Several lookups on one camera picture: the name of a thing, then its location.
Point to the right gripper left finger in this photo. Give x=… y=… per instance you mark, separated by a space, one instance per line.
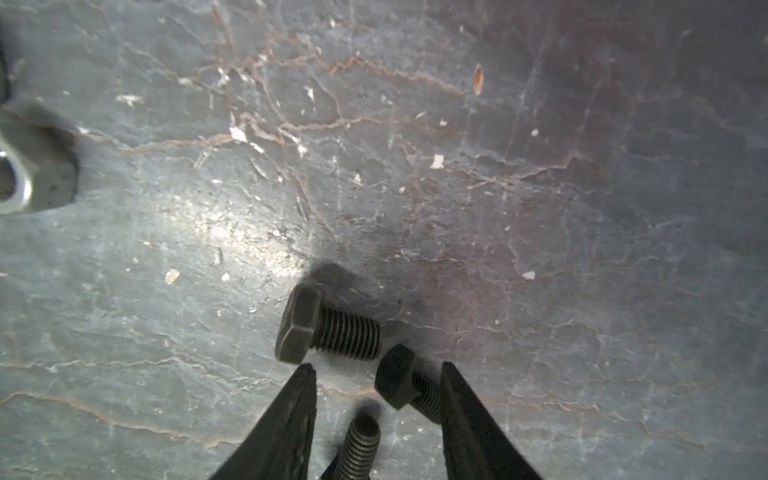
x=279 y=446

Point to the black bolt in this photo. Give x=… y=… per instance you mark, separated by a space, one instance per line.
x=358 y=451
x=309 y=322
x=400 y=384

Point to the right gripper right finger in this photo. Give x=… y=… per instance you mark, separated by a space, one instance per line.
x=474 y=445

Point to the silver nut right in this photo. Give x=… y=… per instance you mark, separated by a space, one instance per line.
x=39 y=164

